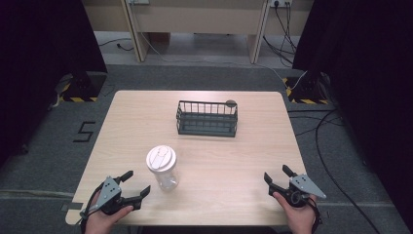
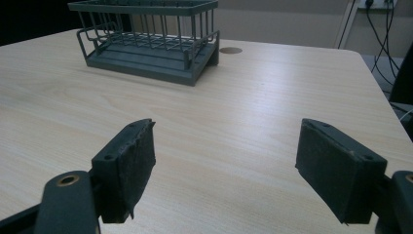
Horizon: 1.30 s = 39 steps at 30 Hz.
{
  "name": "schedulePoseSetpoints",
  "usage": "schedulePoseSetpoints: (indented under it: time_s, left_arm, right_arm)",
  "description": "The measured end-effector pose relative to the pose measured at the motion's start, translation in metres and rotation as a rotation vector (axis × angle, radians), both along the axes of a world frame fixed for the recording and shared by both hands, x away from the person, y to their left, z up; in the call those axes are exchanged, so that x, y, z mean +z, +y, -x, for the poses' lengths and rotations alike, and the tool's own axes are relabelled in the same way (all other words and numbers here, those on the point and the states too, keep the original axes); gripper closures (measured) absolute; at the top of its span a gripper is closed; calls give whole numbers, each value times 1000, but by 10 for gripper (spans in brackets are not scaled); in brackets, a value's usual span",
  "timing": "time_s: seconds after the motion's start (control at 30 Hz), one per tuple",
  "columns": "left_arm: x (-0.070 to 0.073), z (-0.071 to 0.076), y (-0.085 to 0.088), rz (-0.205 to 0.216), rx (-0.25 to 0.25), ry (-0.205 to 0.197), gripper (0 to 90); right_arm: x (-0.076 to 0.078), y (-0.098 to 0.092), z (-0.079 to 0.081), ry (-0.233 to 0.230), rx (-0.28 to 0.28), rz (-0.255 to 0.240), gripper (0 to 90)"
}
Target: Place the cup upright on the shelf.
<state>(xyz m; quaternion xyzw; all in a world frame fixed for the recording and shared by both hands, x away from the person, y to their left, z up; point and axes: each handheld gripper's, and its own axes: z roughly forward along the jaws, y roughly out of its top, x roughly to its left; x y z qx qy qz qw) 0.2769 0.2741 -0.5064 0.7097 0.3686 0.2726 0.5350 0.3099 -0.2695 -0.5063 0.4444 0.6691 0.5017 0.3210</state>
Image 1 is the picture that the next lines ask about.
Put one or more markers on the dark round disc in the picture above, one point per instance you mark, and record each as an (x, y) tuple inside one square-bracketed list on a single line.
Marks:
[(231, 103)]

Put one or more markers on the beige wooden desk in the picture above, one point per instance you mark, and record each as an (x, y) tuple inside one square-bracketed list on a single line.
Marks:
[(198, 18)]

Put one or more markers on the white wall socket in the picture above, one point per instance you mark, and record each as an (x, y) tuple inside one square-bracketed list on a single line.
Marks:
[(281, 2)]

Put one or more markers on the person's left hand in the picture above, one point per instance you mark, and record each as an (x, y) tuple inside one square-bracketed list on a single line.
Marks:
[(104, 219)]

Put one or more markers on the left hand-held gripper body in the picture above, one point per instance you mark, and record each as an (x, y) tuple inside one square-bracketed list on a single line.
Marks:
[(110, 193)]

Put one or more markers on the person's right hand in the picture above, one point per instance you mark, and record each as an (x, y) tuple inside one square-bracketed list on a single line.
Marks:
[(297, 216)]

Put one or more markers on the black stand base striped tape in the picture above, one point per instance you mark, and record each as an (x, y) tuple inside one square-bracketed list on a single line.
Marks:
[(303, 92), (85, 87)]

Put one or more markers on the black curtain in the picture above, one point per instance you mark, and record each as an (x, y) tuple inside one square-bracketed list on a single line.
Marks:
[(39, 65), (373, 81)]

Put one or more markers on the clear cup with white lid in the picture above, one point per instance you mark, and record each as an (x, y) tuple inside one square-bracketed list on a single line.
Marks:
[(161, 165)]

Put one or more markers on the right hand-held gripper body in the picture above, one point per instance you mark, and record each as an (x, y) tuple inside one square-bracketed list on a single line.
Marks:
[(300, 191)]

